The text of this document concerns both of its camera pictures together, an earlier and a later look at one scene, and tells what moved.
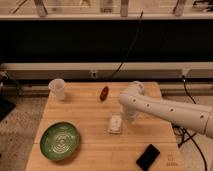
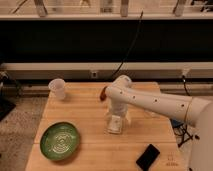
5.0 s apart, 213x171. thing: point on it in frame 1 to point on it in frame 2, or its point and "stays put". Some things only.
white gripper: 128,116 to 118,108
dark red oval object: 103,93 stays put
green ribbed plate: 59,141 stays put
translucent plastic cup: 57,88 stays put
